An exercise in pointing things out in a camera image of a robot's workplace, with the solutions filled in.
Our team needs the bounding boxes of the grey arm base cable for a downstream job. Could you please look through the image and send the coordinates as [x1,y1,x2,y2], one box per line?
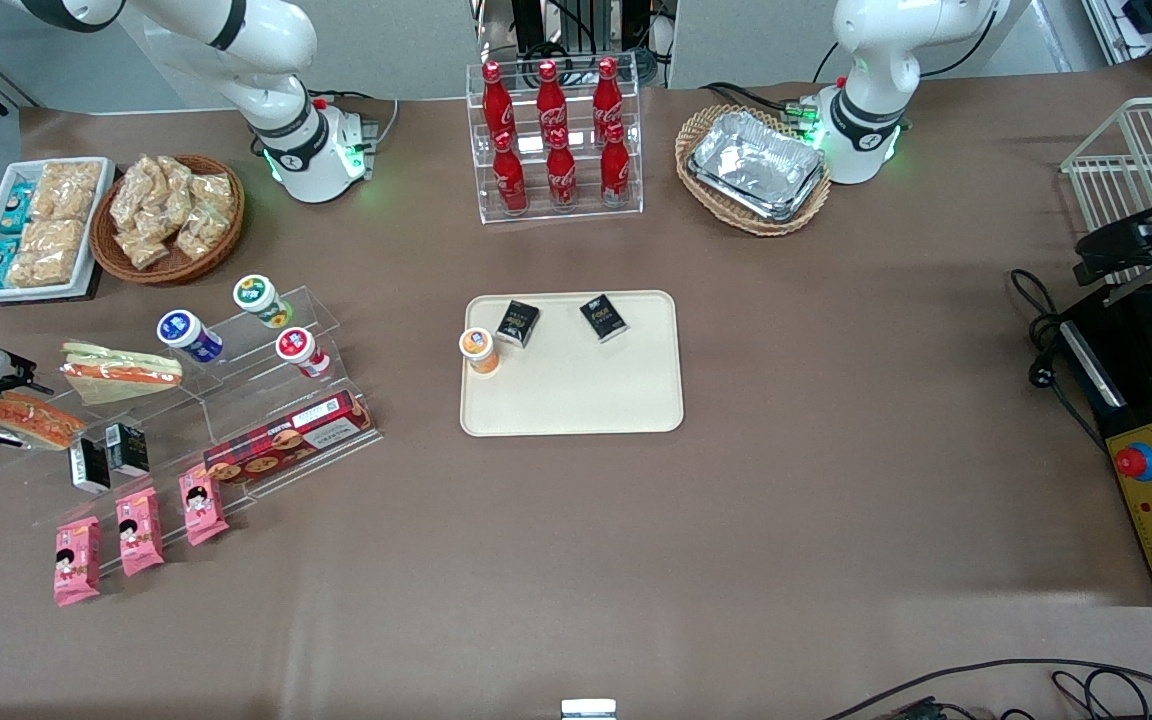
[364,96,401,153]

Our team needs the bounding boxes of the clear acrylic bottle rack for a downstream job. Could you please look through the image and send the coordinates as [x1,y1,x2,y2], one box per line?
[465,52,645,225]

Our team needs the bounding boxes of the black power cable with plug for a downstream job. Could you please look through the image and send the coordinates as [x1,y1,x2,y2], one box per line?
[1009,268,1107,451]

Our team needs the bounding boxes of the aluminium foil tray stack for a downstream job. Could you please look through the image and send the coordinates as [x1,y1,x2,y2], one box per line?
[688,110,827,223]

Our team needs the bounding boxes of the red plaid cookie box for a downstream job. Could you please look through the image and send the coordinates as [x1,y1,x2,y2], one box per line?
[202,390,375,486]

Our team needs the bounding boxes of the dark brown wicker basket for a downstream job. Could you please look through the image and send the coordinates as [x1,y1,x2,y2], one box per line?
[91,154,246,287]

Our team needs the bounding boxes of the beige plastic serving tray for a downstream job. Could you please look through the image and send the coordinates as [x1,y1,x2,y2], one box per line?
[459,290,686,438]

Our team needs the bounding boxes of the brown table cover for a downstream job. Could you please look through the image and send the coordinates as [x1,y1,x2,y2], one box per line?
[0,55,1152,720]

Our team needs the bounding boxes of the white rectangular snack tray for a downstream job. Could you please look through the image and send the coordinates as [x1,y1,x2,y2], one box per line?
[0,157,118,303]

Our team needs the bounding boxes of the clear bag of fried snacks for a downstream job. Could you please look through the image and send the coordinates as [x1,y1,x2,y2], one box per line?
[179,172,238,260]
[116,228,173,271]
[110,160,163,237]
[156,155,196,232]

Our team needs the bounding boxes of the blue cap yogurt bottle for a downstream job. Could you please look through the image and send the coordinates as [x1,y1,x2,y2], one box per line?
[156,309,225,364]

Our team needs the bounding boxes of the clear acrylic stepped shelf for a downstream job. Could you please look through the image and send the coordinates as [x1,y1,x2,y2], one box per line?
[0,286,384,577]

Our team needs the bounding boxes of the red cap yogurt bottle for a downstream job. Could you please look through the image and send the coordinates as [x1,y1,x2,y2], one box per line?
[275,327,332,379]

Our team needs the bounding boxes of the black sealing machine yellow panel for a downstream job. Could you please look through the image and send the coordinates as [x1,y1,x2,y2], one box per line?
[1056,283,1152,608]

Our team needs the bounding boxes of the clear rice cracker pack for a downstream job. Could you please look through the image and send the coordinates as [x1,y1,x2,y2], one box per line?
[35,160,104,222]
[12,218,88,288]

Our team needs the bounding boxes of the triangle sandwich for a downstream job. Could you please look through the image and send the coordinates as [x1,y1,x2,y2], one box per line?
[0,391,88,452]
[59,341,184,406]

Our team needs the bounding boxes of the green cap yogurt bottle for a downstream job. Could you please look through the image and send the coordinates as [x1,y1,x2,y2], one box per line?
[233,274,294,330]

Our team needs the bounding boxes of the small black drink carton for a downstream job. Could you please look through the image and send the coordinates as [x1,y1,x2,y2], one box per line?
[104,422,150,476]
[69,437,112,495]
[579,293,631,344]
[494,299,542,349]

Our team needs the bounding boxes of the light wicker basket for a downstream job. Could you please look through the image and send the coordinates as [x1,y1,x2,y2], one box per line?
[675,104,833,238]

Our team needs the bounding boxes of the red cola bottle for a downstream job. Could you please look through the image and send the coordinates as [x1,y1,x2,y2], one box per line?
[591,56,625,141]
[599,122,632,208]
[545,128,579,211]
[491,130,529,216]
[534,58,569,146]
[481,60,517,151]

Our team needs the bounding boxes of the black equipment rack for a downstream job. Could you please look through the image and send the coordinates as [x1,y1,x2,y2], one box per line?
[476,0,677,86]

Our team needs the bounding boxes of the pink snack packet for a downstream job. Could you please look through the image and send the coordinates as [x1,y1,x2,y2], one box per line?
[53,516,102,608]
[179,464,230,547]
[115,488,166,577]

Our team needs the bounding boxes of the black arm base cables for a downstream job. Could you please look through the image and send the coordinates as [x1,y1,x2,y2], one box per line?
[701,81,819,127]

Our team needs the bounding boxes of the orange cap yogurt bottle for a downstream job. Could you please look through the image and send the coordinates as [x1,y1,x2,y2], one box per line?
[458,327,502,377]

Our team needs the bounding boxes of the long black cable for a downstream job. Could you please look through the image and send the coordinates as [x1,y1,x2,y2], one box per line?
[821,657,1152,720]

